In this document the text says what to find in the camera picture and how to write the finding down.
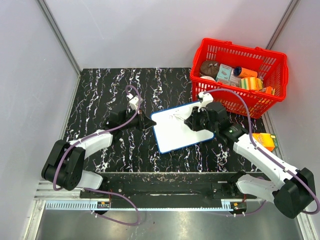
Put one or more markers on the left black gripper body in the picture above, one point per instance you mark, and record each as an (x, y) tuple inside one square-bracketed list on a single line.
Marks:
[(137, 122)]

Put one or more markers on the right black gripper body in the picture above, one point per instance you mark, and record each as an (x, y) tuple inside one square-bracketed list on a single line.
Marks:
[(202, 122)]

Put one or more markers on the red capped whiteboard marker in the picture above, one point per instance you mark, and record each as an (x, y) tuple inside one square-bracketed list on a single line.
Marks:
[(179, 117)]

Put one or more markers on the blue framed whiteboard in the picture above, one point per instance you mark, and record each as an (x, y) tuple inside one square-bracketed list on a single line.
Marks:
[(172, 134)]

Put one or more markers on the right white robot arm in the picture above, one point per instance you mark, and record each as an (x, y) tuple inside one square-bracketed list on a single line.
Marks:
[(290, 189)]

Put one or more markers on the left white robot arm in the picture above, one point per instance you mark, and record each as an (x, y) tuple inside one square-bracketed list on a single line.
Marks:
[(65, 164)]

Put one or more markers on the white round lid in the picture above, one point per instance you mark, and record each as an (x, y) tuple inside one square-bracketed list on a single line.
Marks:
[(209, 78)]

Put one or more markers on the pale pink box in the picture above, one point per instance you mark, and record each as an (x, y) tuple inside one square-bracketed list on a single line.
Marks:
[(234, 80)]

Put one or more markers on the teal small box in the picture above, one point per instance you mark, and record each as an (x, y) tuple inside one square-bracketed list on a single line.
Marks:
[(224, 73)]

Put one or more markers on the brown round bun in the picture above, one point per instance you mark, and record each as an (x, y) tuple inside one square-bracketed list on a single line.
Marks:
[(209, 68)]

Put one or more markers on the red plastic shopping basket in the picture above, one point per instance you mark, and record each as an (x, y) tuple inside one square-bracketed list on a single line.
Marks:
[(258, 75)]

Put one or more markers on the yellow green sponge pack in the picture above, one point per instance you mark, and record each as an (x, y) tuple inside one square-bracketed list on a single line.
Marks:
[(251, 83)]

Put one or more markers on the orange tube blue cap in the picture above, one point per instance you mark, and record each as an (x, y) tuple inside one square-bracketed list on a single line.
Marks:
[(242, 72)]

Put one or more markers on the orange juice carton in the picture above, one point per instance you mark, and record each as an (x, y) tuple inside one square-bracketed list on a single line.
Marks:
[(267, 140)]

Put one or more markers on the orange snack box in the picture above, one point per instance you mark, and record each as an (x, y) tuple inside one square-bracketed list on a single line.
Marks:
[(267, 90)]

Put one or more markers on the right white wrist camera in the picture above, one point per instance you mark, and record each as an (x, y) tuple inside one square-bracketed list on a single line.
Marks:
[(204, 99)]

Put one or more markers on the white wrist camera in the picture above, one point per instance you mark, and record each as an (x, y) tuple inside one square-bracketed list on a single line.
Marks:
[(134, 101), (204, 99)]

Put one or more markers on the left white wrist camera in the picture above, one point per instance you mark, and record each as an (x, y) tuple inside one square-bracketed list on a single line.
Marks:
[(134, 101)]

